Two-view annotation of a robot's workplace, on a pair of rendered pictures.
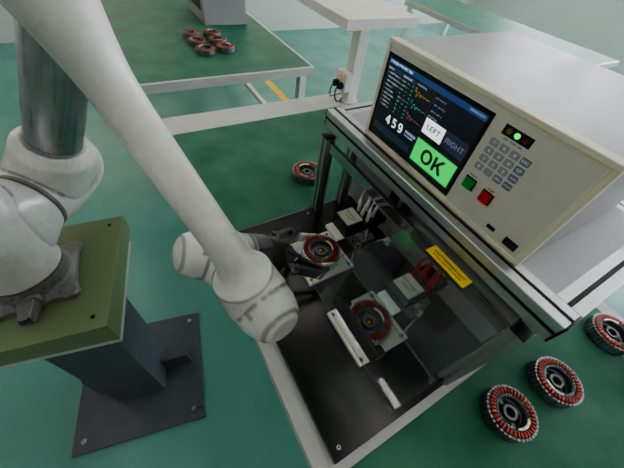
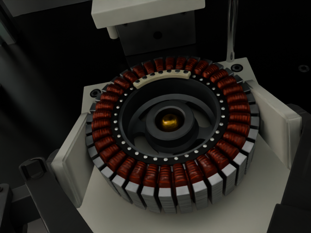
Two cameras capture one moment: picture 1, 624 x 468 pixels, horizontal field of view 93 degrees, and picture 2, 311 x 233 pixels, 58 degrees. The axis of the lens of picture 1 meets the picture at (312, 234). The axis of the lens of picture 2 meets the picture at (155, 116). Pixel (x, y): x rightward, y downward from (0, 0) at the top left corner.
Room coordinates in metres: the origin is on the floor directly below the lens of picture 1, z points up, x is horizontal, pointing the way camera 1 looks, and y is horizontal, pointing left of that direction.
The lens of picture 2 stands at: (0.46, 0.05, 0.96)
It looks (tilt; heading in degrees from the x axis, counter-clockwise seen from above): 51 degrees down; 314
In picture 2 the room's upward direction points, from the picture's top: 15 degrees counter-clockwise
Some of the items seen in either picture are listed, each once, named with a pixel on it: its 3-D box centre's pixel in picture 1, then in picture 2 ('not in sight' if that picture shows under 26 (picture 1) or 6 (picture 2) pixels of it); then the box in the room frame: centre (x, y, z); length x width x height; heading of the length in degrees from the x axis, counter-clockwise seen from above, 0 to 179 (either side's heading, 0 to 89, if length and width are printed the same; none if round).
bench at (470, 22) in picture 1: (481, 64); not in sight; (4.00, -1.63, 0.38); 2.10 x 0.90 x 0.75; 37
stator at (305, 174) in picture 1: (306, 173); not in sight; (0.93, 0.06, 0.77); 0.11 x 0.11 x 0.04
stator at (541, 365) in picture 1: (554, 381); not in sight; (0.28, -0.65, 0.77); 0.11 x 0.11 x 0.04
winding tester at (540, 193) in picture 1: (513, 125); not in sight; (0.62, -0.37, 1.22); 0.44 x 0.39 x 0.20; 37
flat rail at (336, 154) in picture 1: (397, 216); not in sight; (0.49, -0.19, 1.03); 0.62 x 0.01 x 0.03; 37
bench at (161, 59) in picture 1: (198, 76); not in sight; (2.46, 1.15, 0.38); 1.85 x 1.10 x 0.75; 37
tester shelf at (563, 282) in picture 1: (474, 171); not in sight; (0.63, -0.36, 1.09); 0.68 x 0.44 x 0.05; 37
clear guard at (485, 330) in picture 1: (422, 292); not in sight; (0.30, -0.22, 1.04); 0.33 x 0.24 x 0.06; 127
